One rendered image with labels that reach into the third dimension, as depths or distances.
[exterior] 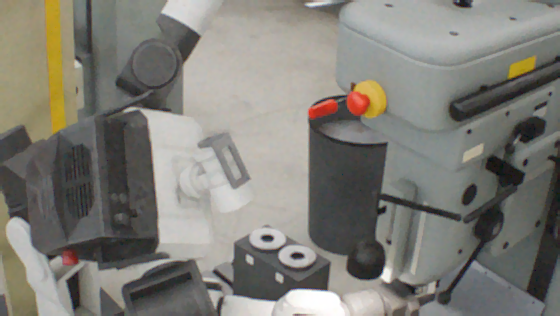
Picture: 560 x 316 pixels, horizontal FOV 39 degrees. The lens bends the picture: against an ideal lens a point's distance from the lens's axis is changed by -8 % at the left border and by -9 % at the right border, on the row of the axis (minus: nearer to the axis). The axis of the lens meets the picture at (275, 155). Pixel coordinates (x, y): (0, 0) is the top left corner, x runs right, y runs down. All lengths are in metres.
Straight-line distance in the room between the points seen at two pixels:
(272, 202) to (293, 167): 0.37
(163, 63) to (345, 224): 2.50
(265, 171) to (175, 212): 3.14
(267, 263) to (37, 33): 1.34
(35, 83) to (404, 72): 1.93
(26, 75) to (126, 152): 1.66
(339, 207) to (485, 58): 2.51
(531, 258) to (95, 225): 1.14
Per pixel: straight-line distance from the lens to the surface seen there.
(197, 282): 1.42
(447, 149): 1.43
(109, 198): 1.34
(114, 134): 1.37
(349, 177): 3.70
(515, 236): 1.79
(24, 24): 2.93
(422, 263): 1.63
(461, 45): 1.31
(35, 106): 3.07
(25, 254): 1.73
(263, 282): 2.08
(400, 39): 1.31
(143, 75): 1.44
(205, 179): 1.41
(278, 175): 4.53
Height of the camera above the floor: 2.36
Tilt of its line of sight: 30 degrees down
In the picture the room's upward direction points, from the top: 3 degrees clockwise
